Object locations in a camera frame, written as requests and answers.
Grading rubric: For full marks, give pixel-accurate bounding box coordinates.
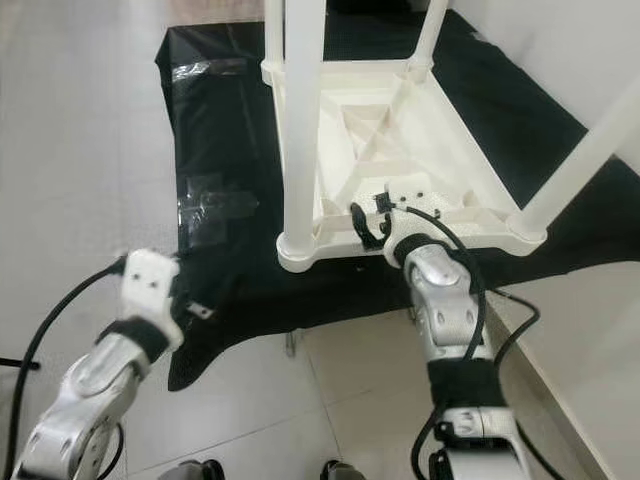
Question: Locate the beige cloth covered bench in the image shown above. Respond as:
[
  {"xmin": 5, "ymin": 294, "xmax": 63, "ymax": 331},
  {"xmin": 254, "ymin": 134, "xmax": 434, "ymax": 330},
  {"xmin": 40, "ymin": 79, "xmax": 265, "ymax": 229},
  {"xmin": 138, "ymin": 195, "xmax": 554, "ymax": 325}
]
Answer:
[{"xmin": 170, "ymin": 0, "xmax": 266, "ymax": 26}]

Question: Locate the white plastic children table top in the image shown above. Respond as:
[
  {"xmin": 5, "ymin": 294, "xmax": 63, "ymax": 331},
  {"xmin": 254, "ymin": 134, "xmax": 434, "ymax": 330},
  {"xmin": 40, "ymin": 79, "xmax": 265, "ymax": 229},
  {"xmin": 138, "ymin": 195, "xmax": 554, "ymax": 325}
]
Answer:
[{"xmin": 260, "ymin": 55, "xmax": 551, "ymax": 273}]

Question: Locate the grey robot right leg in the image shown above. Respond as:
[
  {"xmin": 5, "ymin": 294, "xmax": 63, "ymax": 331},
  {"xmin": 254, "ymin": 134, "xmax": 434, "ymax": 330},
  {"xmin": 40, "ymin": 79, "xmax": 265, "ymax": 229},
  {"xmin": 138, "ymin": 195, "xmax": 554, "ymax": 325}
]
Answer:
[{"xmin": 320, "ymin": 458, "xmax": 366, "ymax": 480}]

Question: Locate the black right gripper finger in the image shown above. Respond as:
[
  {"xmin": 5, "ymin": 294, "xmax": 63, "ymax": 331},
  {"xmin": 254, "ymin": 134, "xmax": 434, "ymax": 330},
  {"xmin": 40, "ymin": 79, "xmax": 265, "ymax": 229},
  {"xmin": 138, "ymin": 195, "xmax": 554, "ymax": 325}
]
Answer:
[{"xmin": 350, "ymin": 200, "xmax": 383, "ymax": 251}]

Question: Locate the clear tape patch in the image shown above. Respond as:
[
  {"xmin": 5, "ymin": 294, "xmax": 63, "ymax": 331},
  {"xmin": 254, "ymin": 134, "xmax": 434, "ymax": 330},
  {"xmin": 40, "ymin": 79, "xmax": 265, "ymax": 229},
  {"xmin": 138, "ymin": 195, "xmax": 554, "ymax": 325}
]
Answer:
[{"xmin": 178, "ymin": 173, "xmax": 261, "ymax": 246}]

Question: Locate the black tablecloth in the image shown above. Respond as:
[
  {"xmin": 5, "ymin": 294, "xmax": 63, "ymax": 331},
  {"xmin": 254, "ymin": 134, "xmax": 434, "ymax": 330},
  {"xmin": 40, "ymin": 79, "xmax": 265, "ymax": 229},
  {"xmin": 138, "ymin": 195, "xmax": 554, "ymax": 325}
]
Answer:
[{"xmin": 155, "ymin": 10, "xmax": 640, "ymax": 393}]

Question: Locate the clear plastic wrapper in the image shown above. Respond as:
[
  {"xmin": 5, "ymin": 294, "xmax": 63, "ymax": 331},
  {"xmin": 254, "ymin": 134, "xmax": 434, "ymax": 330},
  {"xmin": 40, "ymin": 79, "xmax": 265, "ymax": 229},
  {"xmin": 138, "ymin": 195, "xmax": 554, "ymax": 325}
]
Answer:
[{"xmin": 172, "ymin": 58, "xmax": 249, "ymax": 83}]

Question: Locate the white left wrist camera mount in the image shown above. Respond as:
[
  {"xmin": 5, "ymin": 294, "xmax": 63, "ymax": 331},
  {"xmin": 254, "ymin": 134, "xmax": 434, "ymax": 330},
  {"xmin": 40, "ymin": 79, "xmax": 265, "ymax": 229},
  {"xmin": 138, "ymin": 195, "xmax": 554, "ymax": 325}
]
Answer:
[{"xmin": 120, "ymin": 250, "xmax": 186, "ymax": 351}]

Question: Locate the white plastic table leg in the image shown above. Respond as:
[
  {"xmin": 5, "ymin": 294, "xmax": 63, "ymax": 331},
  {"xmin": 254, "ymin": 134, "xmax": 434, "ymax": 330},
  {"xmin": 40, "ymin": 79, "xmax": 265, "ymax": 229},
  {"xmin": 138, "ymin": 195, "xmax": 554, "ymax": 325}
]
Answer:
[
  {"xmin": 405, "ymin": 0, "xmax": 451, "ymax": 81},
  {"xmin": 508, "ymin": 75, "xmax": 640, "ymax": 244},
  {"xmin": 277, "ymin": 0, "xmax": 329, "ymax": 271},
  {"xmin": 262, "ymin": 0, "xmax": 286, "ymax": 73}
]

